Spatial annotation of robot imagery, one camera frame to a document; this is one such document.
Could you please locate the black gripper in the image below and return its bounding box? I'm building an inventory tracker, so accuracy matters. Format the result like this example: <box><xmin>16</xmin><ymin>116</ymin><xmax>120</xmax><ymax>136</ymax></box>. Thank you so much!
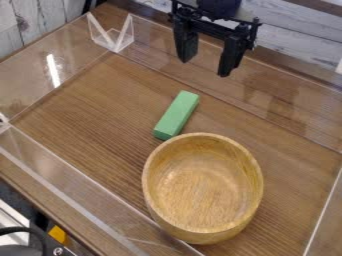
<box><xmin>170</xmin><ymin>0</ymin><xmax>262</xmax><ymax>77</ymax></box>

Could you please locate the green rectangular block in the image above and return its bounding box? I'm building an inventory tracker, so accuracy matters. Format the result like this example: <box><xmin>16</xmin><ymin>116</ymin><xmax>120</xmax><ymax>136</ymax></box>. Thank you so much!
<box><xmin>152</xmin><ymin>91</ymin><xmax>199</xmax><ymax>140</ymax></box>

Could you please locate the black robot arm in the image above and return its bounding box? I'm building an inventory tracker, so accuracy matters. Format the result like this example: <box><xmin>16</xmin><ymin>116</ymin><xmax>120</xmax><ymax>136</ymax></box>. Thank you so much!
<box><xmin>168</xmin><ymin>0</ymin><xmax>262</xmax><ymax>77</ymax></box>

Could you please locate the clear acrylic corner bracket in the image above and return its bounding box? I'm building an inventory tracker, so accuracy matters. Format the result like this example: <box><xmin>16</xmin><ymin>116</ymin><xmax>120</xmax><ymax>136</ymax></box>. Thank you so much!
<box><xmin>86</xmin><ymin>13</ymin><xmax>135</xmax><ymax>53</ymax></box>

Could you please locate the black cable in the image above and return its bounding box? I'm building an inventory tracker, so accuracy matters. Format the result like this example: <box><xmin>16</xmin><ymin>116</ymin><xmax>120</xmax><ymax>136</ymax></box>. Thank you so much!
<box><xmin>0</xmin><ymin>226</ymin><xmax>51</xmax><ymax>256</ymax></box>

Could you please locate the black device with yellow label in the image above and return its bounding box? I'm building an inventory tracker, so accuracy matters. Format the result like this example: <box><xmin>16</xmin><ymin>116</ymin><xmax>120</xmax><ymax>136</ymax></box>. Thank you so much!
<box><xmin>0</xmin><ymin>213</ymin><xmax>86</xmax><ymax>256</ymax></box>

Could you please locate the brown wooden bowl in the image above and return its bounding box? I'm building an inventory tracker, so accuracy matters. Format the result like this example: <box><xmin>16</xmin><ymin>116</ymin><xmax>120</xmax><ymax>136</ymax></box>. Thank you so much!
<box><xmin>142</xmin><ymin>132</ymin><xmax>265</xmax><ymax>245</ymax></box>

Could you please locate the clear acrylic front wall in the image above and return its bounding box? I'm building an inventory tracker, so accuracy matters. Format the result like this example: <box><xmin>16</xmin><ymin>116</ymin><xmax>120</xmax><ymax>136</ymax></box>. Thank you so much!
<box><xmin>0</xmin><ymin>114</ymin><xmax>204</xmax><ymax>256</ymax></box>

